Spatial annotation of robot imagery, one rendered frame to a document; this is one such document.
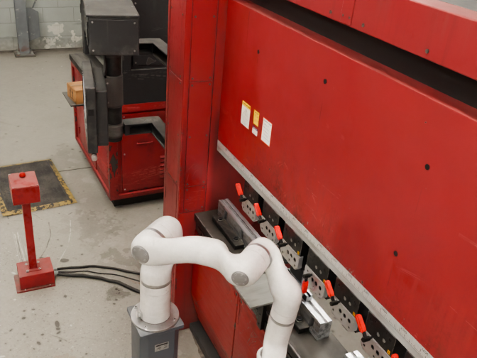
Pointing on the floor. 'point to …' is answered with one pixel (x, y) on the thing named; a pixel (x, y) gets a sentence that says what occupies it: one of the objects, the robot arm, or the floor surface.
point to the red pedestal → (30, 280)
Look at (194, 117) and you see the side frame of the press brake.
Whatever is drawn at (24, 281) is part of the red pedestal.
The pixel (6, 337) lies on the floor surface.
